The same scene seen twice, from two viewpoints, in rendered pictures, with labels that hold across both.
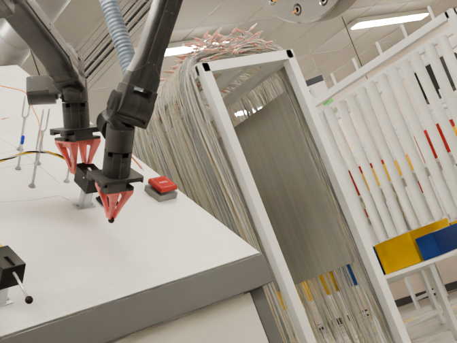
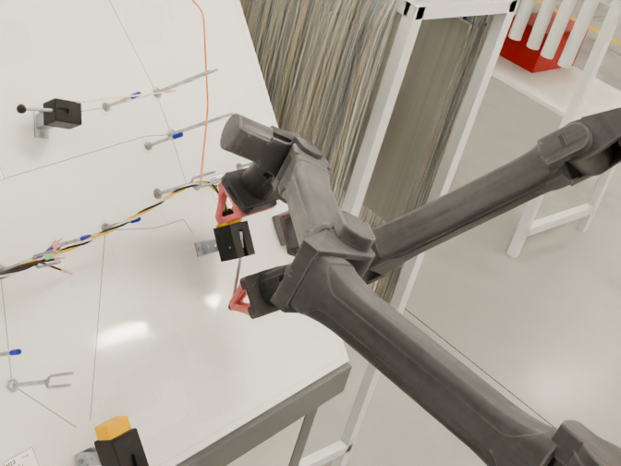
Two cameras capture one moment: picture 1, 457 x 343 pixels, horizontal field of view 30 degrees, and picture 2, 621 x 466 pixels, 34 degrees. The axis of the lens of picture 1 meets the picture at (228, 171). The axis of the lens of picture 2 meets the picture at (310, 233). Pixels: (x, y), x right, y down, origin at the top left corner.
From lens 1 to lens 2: 140 cm
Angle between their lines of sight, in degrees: 41
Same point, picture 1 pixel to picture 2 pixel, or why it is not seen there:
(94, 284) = (188, 421)
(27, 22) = not seen: hidden behind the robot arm
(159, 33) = (441, 239)
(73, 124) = (259, 193)
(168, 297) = (249, 438)
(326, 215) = (407, 169)
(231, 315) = not seen: hidden behind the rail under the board
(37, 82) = (252, 145)
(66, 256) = (169, 361)
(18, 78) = not seen: outside the picture
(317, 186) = (421, 140)
